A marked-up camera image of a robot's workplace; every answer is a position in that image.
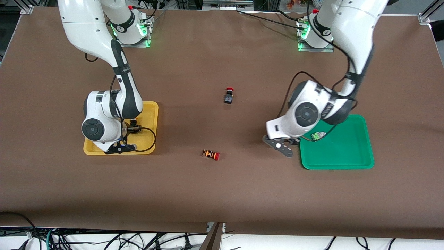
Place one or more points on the green plastic tray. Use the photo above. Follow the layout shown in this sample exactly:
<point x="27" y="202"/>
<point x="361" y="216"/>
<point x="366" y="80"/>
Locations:
<point x="347" y="149"/>

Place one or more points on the white green push button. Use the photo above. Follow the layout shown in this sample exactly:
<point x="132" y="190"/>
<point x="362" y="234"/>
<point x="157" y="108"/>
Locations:
<point x="318" y="135"/>

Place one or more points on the yellow plastic tray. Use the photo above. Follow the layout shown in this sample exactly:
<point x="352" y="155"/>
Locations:
<point x="148" y="111"/>

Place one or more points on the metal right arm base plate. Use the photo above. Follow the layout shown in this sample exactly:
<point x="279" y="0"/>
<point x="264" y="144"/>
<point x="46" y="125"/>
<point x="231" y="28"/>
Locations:
<point x="150" y="31"/>

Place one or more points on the metal table support beam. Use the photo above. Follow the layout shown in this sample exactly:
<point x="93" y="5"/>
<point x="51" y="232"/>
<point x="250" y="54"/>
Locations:
<point x="215" y="239"/>

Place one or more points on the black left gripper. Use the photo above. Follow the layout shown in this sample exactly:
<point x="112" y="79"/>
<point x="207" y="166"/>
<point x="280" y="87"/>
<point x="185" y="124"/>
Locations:
<point x="302" y="138"/>

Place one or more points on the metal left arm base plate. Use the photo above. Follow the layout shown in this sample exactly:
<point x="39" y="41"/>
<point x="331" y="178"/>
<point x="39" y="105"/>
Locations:
<point x="301" y="41"/>

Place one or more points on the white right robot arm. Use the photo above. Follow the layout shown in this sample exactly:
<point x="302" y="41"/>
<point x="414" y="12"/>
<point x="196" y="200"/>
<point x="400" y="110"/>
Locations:
<point x="93" y="34"/>

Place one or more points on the red mushroom button black base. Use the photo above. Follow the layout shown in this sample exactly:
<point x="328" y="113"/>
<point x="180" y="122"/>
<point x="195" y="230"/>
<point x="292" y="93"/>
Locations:
<point x="229" y="97"/>

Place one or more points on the red mushroom button orange body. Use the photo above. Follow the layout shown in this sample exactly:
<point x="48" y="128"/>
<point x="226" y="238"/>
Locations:
<point x="211" y="155"/>

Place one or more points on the yellow cap push button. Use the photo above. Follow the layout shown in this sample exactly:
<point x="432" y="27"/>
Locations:
<point x="135" y="129"/>

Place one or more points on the metal corner bracket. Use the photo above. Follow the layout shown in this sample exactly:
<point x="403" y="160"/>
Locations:
<point x="426" y="18"/>
<point x="27" y="9"/>

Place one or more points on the aluminium frame extrusion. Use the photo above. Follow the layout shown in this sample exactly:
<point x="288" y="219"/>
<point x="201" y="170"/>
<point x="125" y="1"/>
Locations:
<point x="225" y="5"/>

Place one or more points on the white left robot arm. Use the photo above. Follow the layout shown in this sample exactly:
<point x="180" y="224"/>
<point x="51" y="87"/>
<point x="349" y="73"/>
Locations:
<point x="353" y="27"/>

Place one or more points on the brown table cover mat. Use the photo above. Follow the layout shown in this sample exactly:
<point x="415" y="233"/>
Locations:
<point x="222" y="194"/>

